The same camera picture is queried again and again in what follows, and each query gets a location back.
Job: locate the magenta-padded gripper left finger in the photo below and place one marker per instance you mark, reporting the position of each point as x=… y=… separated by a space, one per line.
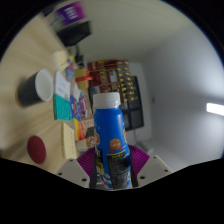
x=86 y=161

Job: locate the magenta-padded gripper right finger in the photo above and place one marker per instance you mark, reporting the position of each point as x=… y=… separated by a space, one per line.
x=140 y=159

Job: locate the blue white-capped drink bottle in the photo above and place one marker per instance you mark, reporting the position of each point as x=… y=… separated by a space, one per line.
x=111 y=140

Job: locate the pink flowers in white pot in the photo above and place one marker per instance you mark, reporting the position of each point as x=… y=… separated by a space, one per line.
x=90 y=138

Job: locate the orange book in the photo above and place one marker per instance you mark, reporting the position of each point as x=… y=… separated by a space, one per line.
x=79 y=130

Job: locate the black framed glass door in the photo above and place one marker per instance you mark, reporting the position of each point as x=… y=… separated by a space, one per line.
x=133 y=113

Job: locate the flat round red coaster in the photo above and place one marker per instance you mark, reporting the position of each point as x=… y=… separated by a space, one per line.
x=36 y=150

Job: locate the teal book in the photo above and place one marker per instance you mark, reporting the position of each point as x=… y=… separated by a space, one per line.
x=62 y=108

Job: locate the white printed booklet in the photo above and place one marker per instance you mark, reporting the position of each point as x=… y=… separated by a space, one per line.
x=62 y=86

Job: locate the yellow gift box red ribbon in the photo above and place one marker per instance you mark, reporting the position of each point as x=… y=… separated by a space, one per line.
x=81 y=79

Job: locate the wooden shelf unit with trophies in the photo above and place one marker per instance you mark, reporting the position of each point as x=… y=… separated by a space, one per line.
x=110 y=78

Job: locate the black mug with white inside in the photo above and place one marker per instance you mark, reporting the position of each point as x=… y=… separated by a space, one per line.
x=30 y=91

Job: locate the ceiling light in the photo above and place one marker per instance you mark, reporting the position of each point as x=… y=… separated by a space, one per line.
x=215 y=109

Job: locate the pale yellow book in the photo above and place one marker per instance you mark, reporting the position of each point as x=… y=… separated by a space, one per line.
x=59 y=60

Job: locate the purple sign board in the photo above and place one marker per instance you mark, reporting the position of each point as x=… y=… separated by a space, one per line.
x=71 y=12

